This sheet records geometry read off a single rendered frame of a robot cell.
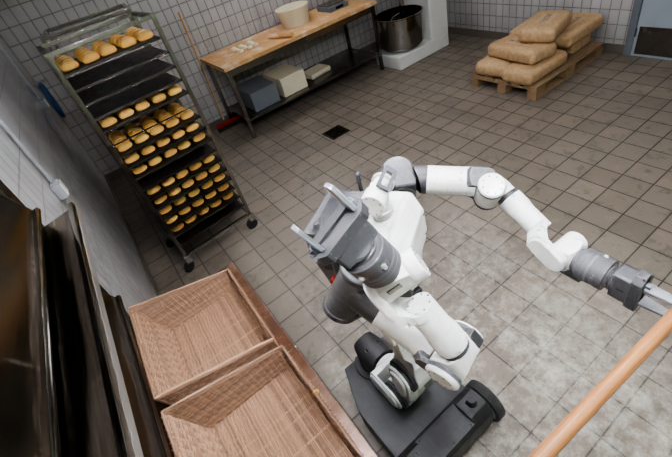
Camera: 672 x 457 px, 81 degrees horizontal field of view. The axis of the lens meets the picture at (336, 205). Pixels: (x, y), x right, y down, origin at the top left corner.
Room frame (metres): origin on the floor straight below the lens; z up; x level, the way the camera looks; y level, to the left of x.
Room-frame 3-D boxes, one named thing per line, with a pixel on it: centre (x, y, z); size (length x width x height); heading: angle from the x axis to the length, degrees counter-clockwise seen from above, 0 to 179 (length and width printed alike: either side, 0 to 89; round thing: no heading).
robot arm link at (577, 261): (0.65, -0.58, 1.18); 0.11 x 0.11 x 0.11; 24
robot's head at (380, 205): (0.81, -0.11, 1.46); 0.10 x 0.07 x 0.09; 147
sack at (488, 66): (4.05, -2.26, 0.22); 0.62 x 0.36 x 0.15; 121
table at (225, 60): (5.24, -0.09, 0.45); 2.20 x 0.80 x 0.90; 115
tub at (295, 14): (5.38, -0.19, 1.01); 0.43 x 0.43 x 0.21
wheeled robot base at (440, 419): (0.90, -0.06, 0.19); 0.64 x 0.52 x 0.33; 26
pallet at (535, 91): (4.00, -2.61, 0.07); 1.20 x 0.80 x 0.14; 115
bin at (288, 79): (5.12, 0.17, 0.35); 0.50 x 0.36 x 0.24; 27
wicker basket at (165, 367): (1.17, 0.74, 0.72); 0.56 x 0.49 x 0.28; 24
